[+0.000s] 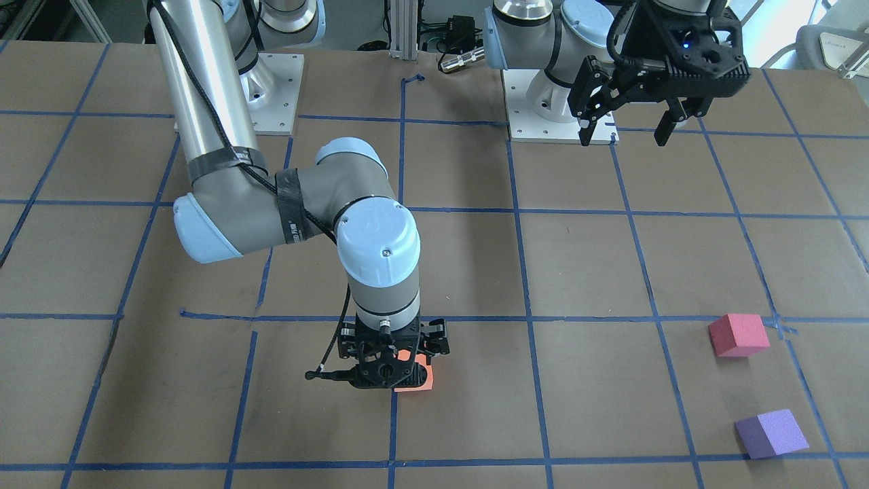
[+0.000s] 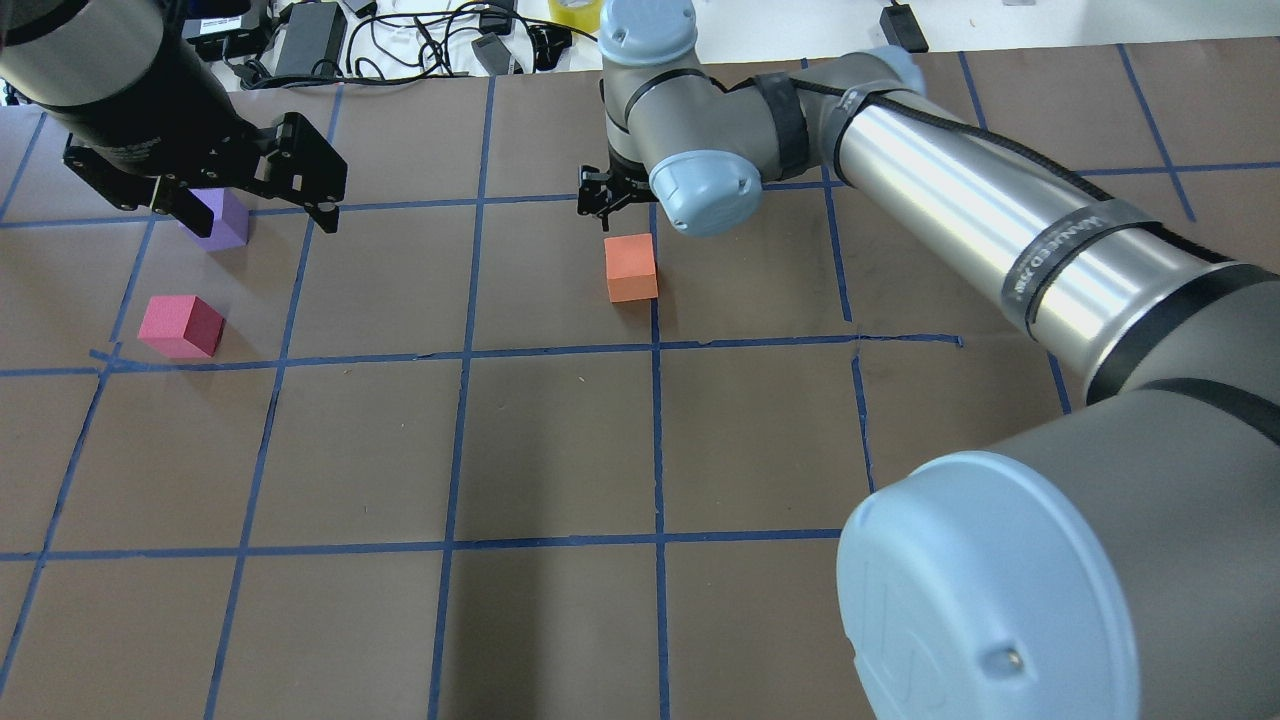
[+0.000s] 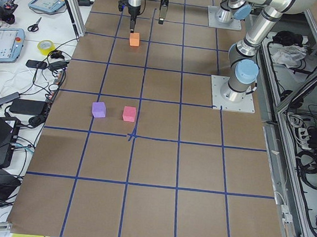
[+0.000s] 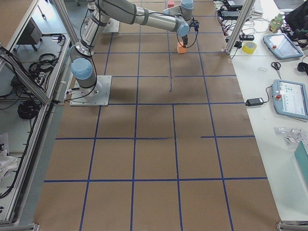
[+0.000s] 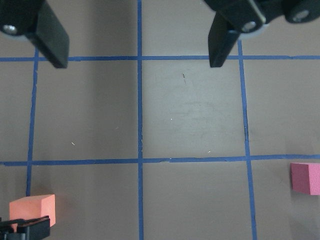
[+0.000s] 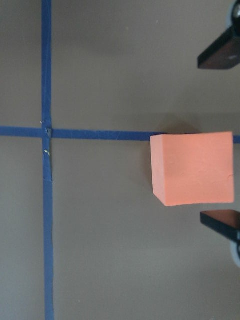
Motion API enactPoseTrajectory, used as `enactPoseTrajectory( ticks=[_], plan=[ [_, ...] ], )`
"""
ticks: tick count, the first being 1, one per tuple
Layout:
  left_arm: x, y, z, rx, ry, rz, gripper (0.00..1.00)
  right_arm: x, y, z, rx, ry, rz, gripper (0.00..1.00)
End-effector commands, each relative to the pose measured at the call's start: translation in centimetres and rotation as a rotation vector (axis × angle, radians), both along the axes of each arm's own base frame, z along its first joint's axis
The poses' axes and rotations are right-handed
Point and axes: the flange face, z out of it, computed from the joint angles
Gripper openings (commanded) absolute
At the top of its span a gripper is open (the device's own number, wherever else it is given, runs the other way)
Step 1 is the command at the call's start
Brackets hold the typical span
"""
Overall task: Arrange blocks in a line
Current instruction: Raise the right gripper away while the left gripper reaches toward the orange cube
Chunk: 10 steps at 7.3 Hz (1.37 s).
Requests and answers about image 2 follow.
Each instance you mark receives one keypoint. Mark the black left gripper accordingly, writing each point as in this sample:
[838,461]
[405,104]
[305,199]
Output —
[150,122]

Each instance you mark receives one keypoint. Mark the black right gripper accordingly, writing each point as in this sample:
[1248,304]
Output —
[603,191]

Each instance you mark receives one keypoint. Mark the orange foam block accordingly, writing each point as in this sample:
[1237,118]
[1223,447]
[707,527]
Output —
[631,271]

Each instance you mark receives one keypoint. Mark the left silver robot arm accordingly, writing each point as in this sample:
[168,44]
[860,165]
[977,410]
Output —
[59,53]

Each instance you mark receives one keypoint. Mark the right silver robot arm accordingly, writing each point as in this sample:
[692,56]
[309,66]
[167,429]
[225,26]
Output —
[1116,558]

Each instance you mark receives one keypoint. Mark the purple foam block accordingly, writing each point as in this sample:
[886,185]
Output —
[230,226]

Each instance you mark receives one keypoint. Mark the pink foam block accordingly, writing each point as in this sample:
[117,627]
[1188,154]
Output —
[181,327]

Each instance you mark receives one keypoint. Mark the black power adapter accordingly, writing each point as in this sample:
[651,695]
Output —
[313,34]

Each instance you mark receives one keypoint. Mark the yellow tape roll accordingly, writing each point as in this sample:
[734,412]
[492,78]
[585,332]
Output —
[579,14]

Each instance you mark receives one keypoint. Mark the black power brick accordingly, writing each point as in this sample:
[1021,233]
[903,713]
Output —
[901,28]

